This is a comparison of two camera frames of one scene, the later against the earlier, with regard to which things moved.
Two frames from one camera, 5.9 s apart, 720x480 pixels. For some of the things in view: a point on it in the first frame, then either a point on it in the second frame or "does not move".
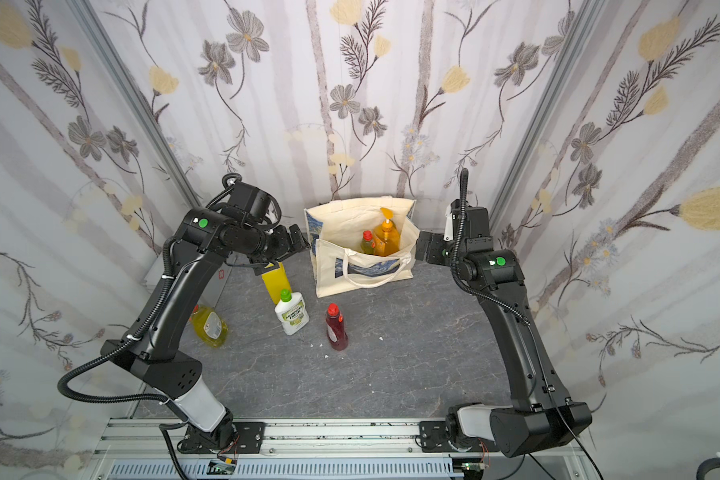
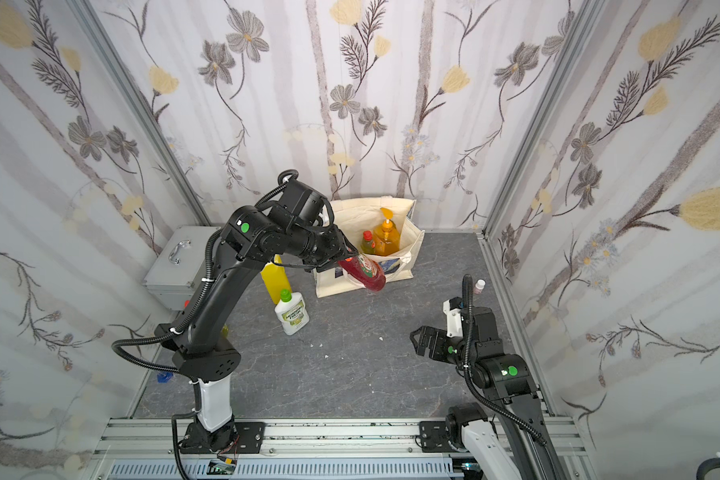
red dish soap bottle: x=335 y=328 -> x=364 y=270
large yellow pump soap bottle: x=276 y=281 does not move
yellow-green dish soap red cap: x=367 y=245 does not move
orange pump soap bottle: x=386 y=236 does not move
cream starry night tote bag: x=334 y=233 does not move
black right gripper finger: x=421 y=245 -> x=435 y=340
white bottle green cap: x=292 y=311 does not move
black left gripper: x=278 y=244 -> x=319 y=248
